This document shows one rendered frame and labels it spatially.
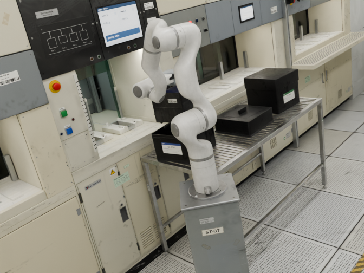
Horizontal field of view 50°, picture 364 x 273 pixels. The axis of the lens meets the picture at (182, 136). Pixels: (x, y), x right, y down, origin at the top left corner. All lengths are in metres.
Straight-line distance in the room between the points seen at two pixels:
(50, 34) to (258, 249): 1.84
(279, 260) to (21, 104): 1.78
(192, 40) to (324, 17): 3.51
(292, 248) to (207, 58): 1.80
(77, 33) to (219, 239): 1.29
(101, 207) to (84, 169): 0.28
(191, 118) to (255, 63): 2.18
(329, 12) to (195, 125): 3.55
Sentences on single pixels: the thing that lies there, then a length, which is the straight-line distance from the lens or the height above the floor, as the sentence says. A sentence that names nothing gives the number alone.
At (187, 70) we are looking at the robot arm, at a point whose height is 1.37.
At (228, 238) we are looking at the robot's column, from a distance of 1.97.
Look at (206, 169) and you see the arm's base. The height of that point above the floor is 0.90.
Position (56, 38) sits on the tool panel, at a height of 1.58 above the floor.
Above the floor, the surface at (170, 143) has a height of 0.88.
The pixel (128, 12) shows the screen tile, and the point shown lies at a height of 1.63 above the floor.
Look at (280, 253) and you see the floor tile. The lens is 2.74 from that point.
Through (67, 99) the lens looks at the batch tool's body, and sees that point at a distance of 2.20.
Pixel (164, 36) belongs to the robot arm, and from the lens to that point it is 1.66.
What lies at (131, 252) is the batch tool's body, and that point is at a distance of 2.69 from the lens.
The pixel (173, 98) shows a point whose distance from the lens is 2.20.
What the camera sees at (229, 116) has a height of 0.86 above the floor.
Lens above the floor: 1.71
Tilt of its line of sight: 21 degrees down
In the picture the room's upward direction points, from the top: 11 degrees counter-clockwise
